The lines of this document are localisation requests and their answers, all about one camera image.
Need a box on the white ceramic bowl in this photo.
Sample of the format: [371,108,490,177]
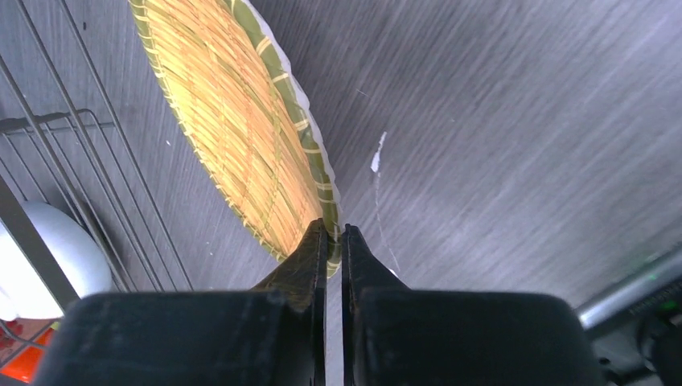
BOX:
[1,201,115,322]

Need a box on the orange bowl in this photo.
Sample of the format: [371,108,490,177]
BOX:
[1,318,58,384]

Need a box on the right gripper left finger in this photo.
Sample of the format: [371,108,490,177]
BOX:
[33,219,328,385]

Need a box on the woven bamboo tray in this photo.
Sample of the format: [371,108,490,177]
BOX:
[130,1,342,275]

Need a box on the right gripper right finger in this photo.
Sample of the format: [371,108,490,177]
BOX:
[342,224,605,385]

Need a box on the wire dish rack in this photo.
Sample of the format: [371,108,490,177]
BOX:
[0,0,195,368]

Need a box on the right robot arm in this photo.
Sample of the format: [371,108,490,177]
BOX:
[33,220,681,385]

